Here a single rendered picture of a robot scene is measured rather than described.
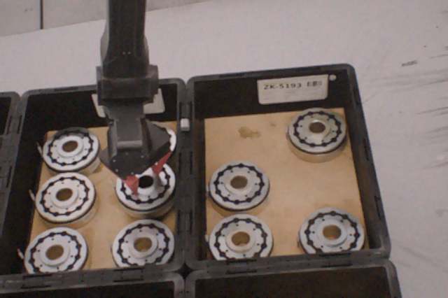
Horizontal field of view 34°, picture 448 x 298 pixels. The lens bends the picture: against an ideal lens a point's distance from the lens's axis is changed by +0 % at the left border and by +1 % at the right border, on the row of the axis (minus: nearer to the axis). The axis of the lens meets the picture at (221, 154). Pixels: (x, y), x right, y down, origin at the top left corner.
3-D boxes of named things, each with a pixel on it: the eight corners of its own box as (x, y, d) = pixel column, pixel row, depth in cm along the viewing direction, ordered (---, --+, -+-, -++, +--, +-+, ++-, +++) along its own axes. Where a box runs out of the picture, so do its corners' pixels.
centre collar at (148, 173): (131, 172, 124) (131, 170, 124) (160, 171, 124) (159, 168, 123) (130, 196, 121) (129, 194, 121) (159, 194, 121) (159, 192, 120)
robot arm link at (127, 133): (157, 58, 103) (95, 60, 102) (165, 118, 96) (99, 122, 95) (153, 115, 112) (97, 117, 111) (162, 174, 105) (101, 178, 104)
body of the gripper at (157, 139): (173, 145, 116) (166, 115, 111) (125, 183, 113) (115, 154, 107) (146, 124, 120) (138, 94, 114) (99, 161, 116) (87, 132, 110)
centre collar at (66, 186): (52, 185, 126) (52, 183, 126) (80, 184, 126) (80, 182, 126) (48, 208, 123) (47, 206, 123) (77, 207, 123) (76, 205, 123)
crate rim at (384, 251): (187, 85, 133) (185, 75, 131) (353, 71, 131) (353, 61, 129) (187, 278, 107) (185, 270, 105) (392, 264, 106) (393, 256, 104)
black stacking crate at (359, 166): (194, 121, 140) (187, 79, 131) (349, 108, 138) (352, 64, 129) (195, 308, 115) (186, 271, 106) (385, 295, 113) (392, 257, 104)
